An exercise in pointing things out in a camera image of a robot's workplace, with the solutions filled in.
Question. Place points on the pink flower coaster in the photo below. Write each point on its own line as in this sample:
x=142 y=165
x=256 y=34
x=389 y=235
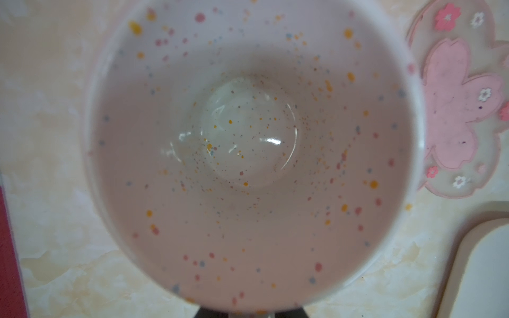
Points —
x=464 y=69

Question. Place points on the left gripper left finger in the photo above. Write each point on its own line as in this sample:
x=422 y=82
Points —
x=206 y=313

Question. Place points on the clear plastic tray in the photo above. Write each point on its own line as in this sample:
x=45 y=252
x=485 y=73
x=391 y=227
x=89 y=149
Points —
x=478 y=281

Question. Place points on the white mug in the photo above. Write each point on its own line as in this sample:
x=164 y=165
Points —
x=253 y=156

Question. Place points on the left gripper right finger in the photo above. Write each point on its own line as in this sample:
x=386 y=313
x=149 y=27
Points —
x=295 y=313

